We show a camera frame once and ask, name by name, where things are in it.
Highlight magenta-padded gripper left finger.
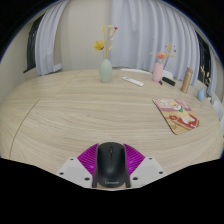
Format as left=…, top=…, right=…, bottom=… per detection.
left=55, top=143, right=100, bottom=188

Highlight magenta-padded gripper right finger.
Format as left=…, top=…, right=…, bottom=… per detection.
left=123, top=143, right=167, bottom=189

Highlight black computer mouse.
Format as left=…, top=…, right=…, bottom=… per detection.
left=92, top=141, right=132, bottom=190

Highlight cartoon print mouse pad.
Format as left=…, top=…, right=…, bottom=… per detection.
left=152, top=97, right=201, bottom=136

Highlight white remote control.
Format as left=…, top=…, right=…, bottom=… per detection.
left=121, top=76, right=145, bottom=88

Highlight black rectangular case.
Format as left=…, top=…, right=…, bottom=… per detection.
left=161, top=76, right=176, bottom=87

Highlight blue vase with dried stems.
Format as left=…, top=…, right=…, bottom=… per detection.
left=196, top=65, right=212, bottom=102

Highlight white chairs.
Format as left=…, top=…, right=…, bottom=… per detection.
left=119, top=68, right=224, bottom=129

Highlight bronze thermos bottle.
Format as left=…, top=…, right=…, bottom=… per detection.
left=180, top=67, right=194, bottom=94

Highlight pink vase with orange flowers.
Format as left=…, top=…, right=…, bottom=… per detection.
left=148, top=42, right=177, bottom=83

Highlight green vase with yellow flowers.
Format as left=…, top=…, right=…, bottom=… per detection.
left=92, top=24, right=119, bottom=84

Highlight narrow white curtain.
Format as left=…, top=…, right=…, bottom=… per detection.
left=206, top=54, right=218, bottom=98
left=34, top=0, right=71, bottom=77

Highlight dark framed window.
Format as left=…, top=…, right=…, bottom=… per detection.
left=23, top=14, right=45, bottom=74
left=194, top=30, right=212, bottom=88

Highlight wide white curtain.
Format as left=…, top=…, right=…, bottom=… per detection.
left=108, top=0, right=201, bottom=88

